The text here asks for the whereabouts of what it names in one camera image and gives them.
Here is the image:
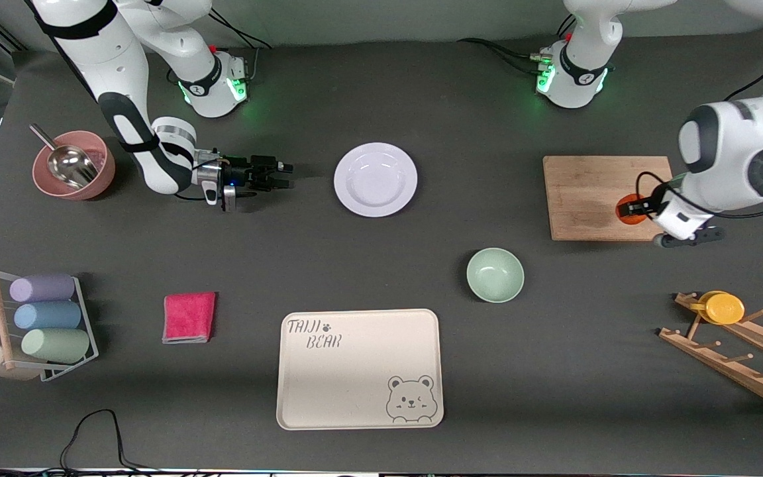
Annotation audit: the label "cream bear print tray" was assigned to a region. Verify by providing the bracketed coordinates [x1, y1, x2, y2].
[276, 309, 444, 431]

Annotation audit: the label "black base cables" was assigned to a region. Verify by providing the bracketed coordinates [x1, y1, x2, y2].
[458, 38, 548, 74]
[208, 5, 274, 50]

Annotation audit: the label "metal scoop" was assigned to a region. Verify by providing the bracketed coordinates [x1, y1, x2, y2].
[29, 123, 99, 189]

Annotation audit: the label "black floor cable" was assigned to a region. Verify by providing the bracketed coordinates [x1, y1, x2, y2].
[0, 409, 157, 477]

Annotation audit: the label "black right base cables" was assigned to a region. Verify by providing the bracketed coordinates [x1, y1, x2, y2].
[208, 5, 274, 50]

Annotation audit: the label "orange fruit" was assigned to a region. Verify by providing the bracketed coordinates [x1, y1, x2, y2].
[615, 193, 650, 227]

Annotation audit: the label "white wire cup rack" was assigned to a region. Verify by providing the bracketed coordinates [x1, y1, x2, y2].
[0, 266, 99, 383]

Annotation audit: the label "wooden cutting board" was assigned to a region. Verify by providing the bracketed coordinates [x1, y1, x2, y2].
[542, 156, 675, 242]

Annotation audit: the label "wooden peg mug rack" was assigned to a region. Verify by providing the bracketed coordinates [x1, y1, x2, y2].
[658, 291, 763, 418]

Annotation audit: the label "pale blue cup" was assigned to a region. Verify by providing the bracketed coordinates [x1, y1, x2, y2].
[13, 301, 83, 331]

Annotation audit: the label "white round plate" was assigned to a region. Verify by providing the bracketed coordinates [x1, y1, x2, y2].
[333, 142, 418, 218]

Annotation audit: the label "pink folded cloth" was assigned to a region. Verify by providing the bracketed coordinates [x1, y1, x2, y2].
[162, 291, 217, 345]

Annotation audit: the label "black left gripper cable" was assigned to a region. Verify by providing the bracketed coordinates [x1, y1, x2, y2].
[636, 171, 763, 219]

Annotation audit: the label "yellow cup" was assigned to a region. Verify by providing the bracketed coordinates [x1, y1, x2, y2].
[689, 290, 746, 325]

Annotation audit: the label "pale green cup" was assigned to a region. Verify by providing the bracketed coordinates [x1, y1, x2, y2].
[21, 328, 91, 364]

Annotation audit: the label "pale purple cup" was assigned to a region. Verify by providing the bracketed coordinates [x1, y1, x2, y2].
[9, 274, 76, 303]

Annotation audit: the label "black left base cables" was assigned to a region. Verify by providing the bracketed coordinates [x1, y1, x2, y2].
[458, 38, 548, 74]

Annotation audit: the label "wooden rack rod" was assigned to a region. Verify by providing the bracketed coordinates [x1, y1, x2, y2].
[0, 266, 15, 370]

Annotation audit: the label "pale green bowl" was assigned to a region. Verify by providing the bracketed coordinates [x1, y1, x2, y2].
[466, 247, 525, 304]

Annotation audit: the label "pink bowl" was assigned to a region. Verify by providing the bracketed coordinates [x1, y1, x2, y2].
[32, 130, 117, 201]

